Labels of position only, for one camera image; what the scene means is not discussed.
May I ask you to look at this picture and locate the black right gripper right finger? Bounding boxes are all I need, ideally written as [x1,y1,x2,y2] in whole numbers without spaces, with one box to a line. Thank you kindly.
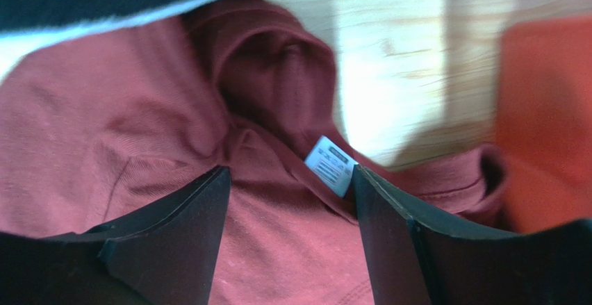
[352,165,591,304]

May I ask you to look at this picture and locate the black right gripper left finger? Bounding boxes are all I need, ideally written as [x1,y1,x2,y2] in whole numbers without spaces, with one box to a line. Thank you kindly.
[1,167,231,304]

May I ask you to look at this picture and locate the dark red t shirt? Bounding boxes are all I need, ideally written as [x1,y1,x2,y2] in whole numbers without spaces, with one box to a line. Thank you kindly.
[1,0,503,304]

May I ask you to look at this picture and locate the red plastic tray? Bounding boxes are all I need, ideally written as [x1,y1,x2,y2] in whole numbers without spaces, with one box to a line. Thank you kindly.
[495,16,591,233]

